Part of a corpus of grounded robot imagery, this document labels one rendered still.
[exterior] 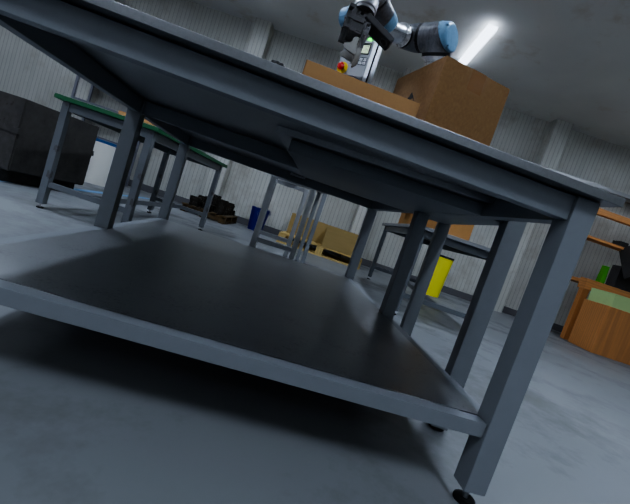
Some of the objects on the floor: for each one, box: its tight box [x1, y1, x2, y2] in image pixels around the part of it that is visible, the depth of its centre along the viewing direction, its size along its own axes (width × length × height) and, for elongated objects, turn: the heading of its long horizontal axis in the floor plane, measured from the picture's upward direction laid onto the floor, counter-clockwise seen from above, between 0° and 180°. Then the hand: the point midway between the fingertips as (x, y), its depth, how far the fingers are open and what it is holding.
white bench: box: [35, 93, 227, 231], centre depth 372 cm, size 190×75×80 cm, turn 103°
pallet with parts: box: [180, 194, 238, 224], centre depth 673 cm, size 74×107×38 cm
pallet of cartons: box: [276, 213, 362, 270], centre depth 677 cm, size 141×96×51 cm
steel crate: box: [0, 84, 99, 190], centre depth 384 cm, size 86×105×72 cm
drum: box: [426, 254, 454, 298], centre depth 616 cm, size 40×40×63 cm
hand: (355, 64), depth 125 cm, fingers closed
